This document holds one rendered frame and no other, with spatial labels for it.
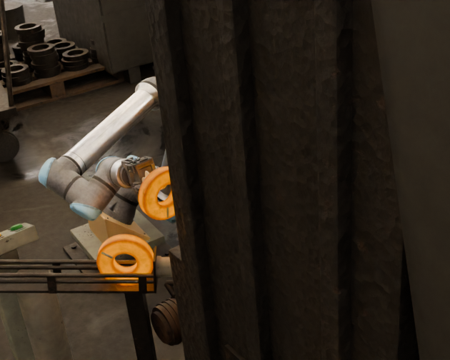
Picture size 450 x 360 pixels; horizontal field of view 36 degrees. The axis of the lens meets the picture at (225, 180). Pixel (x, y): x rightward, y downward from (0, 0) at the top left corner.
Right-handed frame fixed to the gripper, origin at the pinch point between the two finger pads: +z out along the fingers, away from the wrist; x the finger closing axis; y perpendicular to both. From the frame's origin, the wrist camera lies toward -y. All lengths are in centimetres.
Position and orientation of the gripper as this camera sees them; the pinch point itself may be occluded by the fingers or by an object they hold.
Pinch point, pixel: (163, 187)
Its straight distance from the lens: 198.0
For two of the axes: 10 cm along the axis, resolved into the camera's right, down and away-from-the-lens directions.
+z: 5.4, 0.9, -8.4
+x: 8.0, -3.7, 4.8
